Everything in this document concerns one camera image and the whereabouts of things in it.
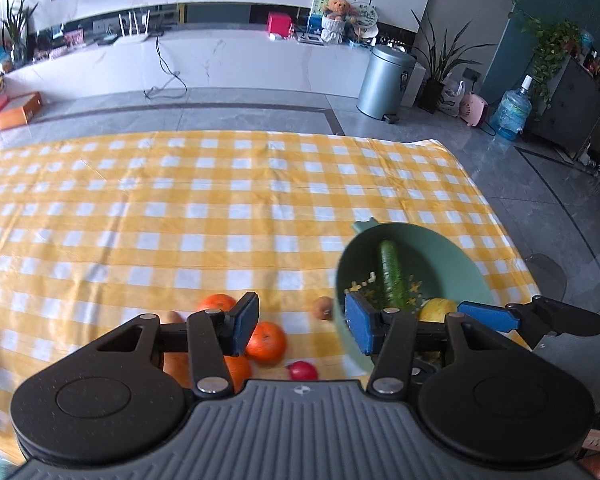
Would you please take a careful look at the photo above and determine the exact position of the grey round stool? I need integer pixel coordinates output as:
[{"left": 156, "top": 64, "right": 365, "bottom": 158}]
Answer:
[{"left": 524, "top": 253, "right": 567, "bottom": 307}]

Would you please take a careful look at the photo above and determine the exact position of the white plastic bag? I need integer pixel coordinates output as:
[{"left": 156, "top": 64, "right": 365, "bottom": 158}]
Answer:
[{"left": 437, "top": 79, "right": 467, "bottom": 119}]

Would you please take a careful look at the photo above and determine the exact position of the picture card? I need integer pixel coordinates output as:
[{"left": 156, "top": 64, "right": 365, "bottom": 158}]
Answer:
[{"left": 309, "top": 0, "right": 331, "bottom": 32}]

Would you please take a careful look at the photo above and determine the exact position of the black cable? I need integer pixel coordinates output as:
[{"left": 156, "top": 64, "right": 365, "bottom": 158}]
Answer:
[{"left": 143, "top": 34, "right": 188, "bottom": 99}]

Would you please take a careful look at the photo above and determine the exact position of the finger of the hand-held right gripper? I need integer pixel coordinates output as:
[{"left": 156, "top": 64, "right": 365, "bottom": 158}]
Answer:
[{"left": 457, "top": 296, "right": 600, "bottom": 351}]

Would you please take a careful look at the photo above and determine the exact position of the green bowl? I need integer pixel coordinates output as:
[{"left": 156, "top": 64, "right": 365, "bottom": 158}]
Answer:
[{"left": 335, "top": 217, "right": 496, "bottom": 375}]

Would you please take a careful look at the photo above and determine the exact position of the yellow checked tablecloth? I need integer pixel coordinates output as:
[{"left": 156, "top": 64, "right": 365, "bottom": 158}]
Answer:
[{"left": 0, "top": 130, "right": 543, "bottom": 461}]

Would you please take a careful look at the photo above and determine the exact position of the dark grey cabinet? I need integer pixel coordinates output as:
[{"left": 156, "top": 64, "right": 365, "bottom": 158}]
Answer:
[{"left": 524, "top": 56, "right": 600, "bottom": 160}]

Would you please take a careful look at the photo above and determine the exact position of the tall-leaf potted plant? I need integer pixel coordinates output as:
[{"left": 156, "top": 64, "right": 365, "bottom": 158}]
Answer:
[{"left": 411, "top": 9, "right": 497, "bottom": 115}]

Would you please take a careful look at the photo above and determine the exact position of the green cucumber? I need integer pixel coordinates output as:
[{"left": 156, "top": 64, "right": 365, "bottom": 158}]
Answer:
[{"left": 378, "top": 240, "right": 409, "bottom": 311}]

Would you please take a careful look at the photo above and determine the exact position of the blue water bottle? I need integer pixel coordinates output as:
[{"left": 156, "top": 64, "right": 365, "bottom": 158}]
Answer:
[{"left": 490, "top": 75, "right": 534, "bottom": 142}]

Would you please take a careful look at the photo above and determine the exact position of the yellow lemon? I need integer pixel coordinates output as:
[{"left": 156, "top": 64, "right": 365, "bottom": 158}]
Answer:
[{"left": 418, "top": 298, "right": 459, "bottom": 324}]

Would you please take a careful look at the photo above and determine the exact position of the grey pedal trash can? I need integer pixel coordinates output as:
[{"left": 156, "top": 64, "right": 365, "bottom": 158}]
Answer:
[{"left": 356, "top": 44, "right": 417, "bottom": 123}]

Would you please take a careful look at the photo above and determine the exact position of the thin-leaf potted plant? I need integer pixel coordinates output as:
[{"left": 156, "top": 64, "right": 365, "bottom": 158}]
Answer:
[{"left": 0, "top": 0, "right": 45, "bottom": 63}]

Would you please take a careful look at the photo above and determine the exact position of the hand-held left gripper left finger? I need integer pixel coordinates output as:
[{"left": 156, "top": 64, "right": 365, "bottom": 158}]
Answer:
[{"left": 95, "top": 291, "right": 260, "bottom": 400}]

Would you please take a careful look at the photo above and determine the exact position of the orange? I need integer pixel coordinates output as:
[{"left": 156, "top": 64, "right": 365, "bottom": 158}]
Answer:
[
  {"left": 162, "top": 354, "right": 192, "bottom": 389},
  {"left": 245, "top": 321, "right": 288, "bottom": 365},
  {"left": 197, "top": 294, "right": 239, "bottom": 314},
  {"left": 225, "top": 355, "right": 253, "bottom": 394}
]

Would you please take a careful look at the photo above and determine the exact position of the round paper fan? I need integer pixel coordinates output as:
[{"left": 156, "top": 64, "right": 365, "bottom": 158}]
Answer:
[{"left": 350, "top": 2, "right": 379, "bottom": 30}]

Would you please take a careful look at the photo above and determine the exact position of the red apple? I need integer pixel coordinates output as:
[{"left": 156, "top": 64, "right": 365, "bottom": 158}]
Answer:
[{"left": 287, "top": 360, "right": 321, "bottom": 382}]

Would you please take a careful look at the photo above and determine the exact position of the white router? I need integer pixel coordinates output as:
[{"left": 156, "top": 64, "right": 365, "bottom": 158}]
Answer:
[{"left": 114, "top": 9, "right": 154, "bottom": 47}]

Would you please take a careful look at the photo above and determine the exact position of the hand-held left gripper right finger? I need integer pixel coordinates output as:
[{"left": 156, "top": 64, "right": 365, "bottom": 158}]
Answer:
[{"left": 344, "top": 292, "right": 531, "bottom": 400}]

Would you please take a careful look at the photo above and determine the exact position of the brown teddy bear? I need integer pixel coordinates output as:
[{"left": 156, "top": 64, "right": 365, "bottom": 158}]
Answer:
[{"left": 323, "top": 0, "right": 357, "bottom": 24}]

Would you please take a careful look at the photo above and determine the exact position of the white television console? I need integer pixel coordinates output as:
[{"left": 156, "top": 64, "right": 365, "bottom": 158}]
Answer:
[{"left": 0, "top": 27, "right": 427, "bottom": 107}]

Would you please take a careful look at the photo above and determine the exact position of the trailing green plant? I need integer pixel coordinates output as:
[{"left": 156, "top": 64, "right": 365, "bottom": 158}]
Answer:
[{"left": 529, "top": 19, "right": 587, "bottom": 107}]

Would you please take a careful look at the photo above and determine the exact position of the orange cardboard box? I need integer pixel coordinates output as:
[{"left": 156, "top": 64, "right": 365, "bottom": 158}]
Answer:
[{"left": 0, "top": 92, "right": 44, "bottom": 132}]

